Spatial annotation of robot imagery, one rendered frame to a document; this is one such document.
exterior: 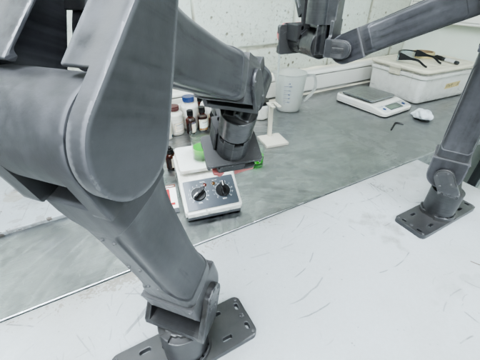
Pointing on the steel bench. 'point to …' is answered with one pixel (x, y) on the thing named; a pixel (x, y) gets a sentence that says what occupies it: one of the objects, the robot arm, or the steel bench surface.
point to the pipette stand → (272, 140)
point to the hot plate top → (185, 156)
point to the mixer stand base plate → (23, 211)
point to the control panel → (212, 198)
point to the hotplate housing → (205, 208)
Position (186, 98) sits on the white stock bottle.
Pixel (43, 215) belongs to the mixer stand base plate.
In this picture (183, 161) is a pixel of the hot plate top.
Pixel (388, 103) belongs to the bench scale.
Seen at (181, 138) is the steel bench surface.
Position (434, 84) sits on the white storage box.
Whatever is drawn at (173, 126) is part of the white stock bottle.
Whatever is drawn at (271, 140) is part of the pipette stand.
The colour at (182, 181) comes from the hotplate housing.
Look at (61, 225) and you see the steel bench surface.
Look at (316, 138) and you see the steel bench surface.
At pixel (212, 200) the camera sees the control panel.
